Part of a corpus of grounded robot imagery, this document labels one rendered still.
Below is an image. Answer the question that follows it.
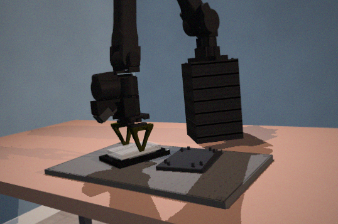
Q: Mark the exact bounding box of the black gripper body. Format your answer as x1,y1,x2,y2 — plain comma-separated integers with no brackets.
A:
112,95,150,128

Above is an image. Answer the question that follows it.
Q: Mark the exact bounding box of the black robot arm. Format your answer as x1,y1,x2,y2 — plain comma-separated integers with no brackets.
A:
90,0,228,124

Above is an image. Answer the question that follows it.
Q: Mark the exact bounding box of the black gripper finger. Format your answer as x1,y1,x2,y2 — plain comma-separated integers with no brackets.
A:
129,123,153,152
111,122,131,145

